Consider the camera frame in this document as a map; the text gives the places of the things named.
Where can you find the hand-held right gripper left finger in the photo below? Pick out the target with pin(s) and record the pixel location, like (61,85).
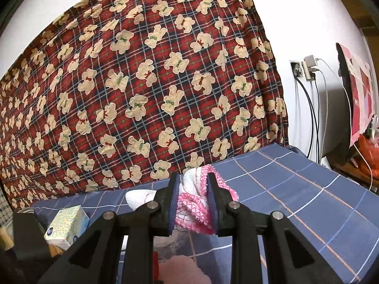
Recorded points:
(174,207)

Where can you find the pink white knitted cloth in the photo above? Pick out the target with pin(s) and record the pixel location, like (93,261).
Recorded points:
(192,210)

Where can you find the pink patchwork cushion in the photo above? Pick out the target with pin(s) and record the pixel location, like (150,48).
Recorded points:
(361,100)

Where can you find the wooden cabinet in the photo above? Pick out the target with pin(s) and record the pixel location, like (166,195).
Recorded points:
(359,6)

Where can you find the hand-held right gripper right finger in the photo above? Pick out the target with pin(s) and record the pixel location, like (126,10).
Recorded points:
(212,207)

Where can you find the blue plaid bed sheet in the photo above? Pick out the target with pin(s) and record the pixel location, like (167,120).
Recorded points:
(296,198)

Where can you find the wall socket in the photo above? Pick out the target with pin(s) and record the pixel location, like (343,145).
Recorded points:
(296,68)

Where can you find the floral tissue pack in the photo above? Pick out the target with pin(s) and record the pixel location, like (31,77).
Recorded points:
(66,222)

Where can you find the orange plastic bag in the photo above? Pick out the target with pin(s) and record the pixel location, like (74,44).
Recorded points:
(367,151)

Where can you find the white charger plug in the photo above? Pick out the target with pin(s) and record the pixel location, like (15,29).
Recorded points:
(310,65)

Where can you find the black round board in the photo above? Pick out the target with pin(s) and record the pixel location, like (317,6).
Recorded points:
(340,142)

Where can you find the white knit cloth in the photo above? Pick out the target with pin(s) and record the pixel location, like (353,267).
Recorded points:
(139,199)

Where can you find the pink fluffy cloth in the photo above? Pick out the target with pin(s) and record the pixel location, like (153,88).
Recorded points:
(183,270)

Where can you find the red plaid teddy bear blanket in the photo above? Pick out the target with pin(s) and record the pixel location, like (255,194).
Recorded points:
(148,94)

